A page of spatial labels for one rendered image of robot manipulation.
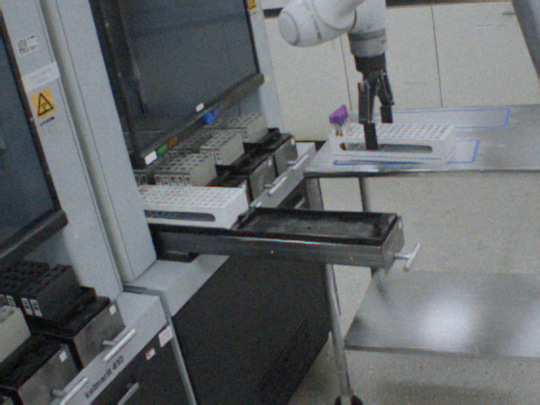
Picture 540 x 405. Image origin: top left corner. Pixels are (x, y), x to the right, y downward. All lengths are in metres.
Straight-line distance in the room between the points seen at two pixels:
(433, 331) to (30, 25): 1.33
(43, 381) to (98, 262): 0.32
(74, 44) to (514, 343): 1.33
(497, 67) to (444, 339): 1.96
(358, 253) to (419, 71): 2.44
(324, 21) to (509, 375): 1.30
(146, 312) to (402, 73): 2.58
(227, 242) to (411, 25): 2.37
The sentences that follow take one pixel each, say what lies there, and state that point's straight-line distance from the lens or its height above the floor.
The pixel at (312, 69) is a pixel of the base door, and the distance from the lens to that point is 3.96.
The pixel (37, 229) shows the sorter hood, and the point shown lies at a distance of 1.32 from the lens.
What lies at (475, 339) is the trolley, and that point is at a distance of 1.99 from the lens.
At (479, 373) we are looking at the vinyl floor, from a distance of 2.31.
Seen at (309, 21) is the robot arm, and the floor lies 1.21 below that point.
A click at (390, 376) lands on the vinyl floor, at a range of 2.32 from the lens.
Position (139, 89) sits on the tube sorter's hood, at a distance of 1.56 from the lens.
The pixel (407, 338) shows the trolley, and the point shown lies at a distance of 2.01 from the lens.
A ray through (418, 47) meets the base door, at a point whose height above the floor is 0.60.
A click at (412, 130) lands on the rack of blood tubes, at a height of 0.88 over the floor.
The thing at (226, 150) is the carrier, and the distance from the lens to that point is 1.86.
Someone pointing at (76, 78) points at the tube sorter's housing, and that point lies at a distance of 1.44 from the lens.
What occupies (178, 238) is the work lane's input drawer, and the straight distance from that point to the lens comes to 1.60.
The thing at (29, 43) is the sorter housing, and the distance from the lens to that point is 1.35.
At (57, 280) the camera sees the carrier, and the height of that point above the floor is 0.88.
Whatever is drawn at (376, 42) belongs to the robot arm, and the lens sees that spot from 1.65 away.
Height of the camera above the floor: 1.48
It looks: 24 degrees down
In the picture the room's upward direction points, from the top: 11 degrees counter-clockwise
